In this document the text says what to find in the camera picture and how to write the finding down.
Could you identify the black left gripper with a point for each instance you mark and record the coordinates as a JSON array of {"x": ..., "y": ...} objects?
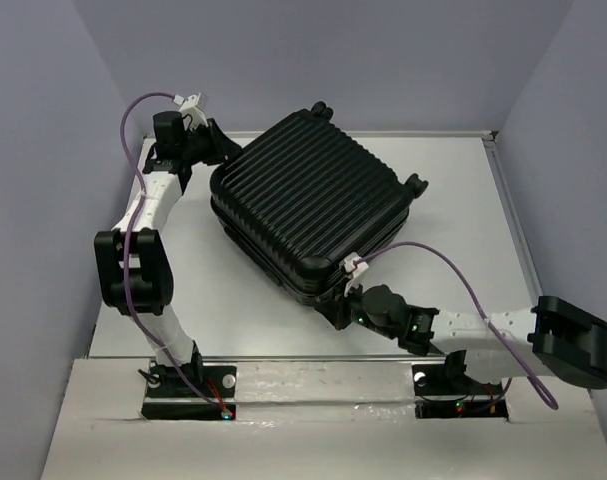
[{"x": 224, "y": 148}]

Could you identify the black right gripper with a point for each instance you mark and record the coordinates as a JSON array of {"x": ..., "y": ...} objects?
[{"x": 334, "y": 306}]

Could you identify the black hard-shell suitcase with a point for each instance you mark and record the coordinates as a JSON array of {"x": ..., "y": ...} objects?
[{"x": 303, "y": 196}]

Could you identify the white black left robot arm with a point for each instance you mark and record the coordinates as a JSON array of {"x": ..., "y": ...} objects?
[{"x": 134, "y": 272}]

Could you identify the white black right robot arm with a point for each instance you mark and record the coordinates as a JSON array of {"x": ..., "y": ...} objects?
[{"x": 552, "y": 338}]

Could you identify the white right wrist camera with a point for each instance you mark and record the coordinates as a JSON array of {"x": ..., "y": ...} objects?
[{"x": 354, "y": 267}]

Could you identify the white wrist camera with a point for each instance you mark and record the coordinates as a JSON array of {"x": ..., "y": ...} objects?
[
  {"x": 354, "y": 267},
  {"x": 191, "y": 110}
]

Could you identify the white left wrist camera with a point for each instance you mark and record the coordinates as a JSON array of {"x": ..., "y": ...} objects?
[{"x": 191, "y": 110}]

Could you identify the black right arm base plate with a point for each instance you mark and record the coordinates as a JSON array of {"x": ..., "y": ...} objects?
[{"x": 439, "y": 397}]

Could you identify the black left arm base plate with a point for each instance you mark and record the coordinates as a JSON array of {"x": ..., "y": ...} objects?
[{"x": 167, "y": 397}]

